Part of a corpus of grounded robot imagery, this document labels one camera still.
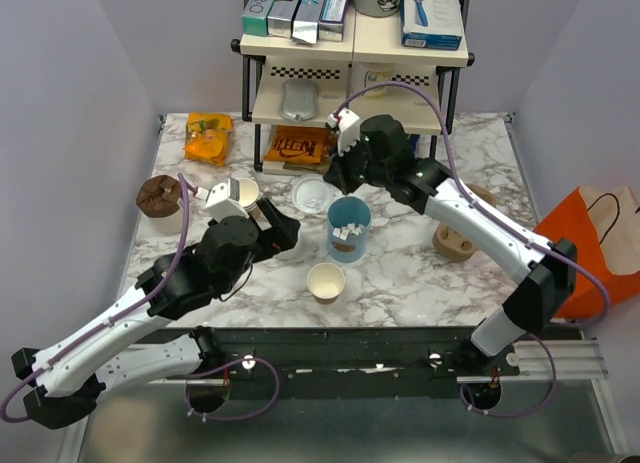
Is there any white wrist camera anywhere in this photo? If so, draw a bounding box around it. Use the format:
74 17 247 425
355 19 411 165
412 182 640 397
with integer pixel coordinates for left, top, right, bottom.
326 108 361 156
195 177 247 223

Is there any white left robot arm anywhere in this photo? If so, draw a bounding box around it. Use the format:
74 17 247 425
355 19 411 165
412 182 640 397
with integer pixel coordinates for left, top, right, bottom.
12 198 301 429

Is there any silver blue toothpaste box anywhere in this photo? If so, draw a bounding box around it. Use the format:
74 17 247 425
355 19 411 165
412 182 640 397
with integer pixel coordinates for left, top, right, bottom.
292 0 325 45

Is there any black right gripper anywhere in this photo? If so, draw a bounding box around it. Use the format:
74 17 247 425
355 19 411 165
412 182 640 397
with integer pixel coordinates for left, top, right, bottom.
322 135 390 197

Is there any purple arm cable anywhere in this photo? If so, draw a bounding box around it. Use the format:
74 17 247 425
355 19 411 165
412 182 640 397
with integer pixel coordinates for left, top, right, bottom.
333 80 611 327
0 172 201 424

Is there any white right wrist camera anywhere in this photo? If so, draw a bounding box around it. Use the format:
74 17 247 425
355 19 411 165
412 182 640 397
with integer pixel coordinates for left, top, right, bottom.
326 108 361 156

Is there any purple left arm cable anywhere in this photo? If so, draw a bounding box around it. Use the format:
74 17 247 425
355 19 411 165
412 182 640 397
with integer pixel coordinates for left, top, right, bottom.
0 172 201 424

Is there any blue doritos bag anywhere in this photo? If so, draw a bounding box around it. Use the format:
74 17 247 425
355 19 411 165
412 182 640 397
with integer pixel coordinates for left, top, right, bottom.
407 134 420 155

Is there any single kraft paper cup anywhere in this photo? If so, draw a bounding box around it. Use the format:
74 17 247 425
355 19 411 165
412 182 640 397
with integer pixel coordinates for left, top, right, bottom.
307 263 345 304

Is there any silver grey sponge pouch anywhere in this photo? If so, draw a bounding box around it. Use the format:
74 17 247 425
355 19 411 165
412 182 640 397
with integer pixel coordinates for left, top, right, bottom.
280 79 318 122

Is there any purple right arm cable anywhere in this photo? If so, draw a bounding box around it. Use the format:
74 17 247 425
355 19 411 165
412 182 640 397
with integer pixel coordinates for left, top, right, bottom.
333 80 611 327

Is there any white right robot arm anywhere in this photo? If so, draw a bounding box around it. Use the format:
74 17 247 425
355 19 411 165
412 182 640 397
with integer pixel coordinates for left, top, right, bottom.
324 109 577 375

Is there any blue razor package box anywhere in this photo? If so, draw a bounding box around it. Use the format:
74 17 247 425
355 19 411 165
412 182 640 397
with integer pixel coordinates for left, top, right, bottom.
401 0 464 51

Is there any white yellow printed cup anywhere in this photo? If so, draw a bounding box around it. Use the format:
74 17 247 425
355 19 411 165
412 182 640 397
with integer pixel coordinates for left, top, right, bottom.
350 62 394 93

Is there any brown topped white container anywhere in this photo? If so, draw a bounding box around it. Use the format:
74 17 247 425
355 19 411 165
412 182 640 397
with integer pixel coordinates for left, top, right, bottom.
136 175 184 236

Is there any orange kettle chips bag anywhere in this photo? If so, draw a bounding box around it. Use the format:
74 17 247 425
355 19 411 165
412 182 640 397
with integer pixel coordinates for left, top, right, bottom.
264 125 329 165

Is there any teal toothpaste box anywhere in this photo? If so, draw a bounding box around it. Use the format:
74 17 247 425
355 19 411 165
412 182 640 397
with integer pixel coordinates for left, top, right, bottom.
242 0 275 37

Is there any brown pulp cup carrier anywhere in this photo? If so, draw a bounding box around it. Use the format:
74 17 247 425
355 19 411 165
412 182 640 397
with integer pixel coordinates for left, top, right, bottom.
432 183 497 263

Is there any orange paper bag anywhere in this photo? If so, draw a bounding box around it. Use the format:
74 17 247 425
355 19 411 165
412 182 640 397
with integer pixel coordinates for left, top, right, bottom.
535 186 639 305

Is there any blue cylindrical sugar container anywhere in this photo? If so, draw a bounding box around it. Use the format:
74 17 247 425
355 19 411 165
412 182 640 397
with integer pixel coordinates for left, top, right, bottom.
327 196 372 263

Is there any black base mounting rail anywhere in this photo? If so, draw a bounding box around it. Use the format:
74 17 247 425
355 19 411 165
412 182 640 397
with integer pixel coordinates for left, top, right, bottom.
191 326 544 401

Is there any orange yellow snack bag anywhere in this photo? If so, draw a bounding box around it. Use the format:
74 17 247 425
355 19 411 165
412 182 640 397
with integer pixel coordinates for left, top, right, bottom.
184 113 233 167

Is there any single white cup lid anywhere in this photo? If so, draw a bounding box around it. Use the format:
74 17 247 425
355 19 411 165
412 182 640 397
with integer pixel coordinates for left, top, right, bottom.
291 175 333 214

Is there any kraft paper cup stack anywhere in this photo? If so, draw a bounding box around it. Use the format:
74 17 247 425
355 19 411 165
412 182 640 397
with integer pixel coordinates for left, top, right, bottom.
236 178 261 219

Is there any purple white toothpaste box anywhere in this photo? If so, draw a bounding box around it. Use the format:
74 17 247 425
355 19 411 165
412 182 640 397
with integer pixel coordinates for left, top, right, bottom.
318 0 350 42

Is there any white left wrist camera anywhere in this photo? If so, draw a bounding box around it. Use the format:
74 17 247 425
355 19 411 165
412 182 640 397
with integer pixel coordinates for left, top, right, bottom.
195 177 247 223

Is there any brown cookie snack bag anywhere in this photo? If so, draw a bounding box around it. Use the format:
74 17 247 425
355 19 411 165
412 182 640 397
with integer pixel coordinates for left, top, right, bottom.
283 161 330 176

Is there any cream black shelf rack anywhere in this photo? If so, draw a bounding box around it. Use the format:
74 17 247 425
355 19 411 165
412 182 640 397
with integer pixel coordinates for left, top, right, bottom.
231 9 475 174

